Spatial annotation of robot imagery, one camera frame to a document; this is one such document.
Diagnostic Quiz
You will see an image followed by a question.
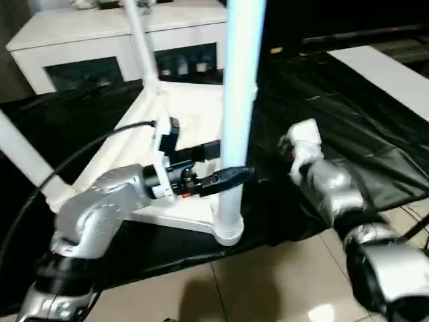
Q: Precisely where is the white plastic table leg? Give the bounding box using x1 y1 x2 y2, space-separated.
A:
0 109 77 213
216 0 268 248
122 0 162 94

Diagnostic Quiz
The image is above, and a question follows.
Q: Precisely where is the white plastic table top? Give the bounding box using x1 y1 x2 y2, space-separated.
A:
71 81 259 248

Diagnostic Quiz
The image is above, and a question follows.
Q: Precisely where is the black work mat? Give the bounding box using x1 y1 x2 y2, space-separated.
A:
0 50 429 292

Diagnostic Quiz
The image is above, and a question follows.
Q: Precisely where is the white side table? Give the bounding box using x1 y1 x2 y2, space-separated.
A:
326 44 429 117

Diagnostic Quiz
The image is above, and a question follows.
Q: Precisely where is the dark low bench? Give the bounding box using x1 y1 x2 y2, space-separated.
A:
300 22 429 64

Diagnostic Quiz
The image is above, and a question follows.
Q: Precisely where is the white sideboard cabinet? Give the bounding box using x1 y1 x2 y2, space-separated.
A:
5 0 233 97

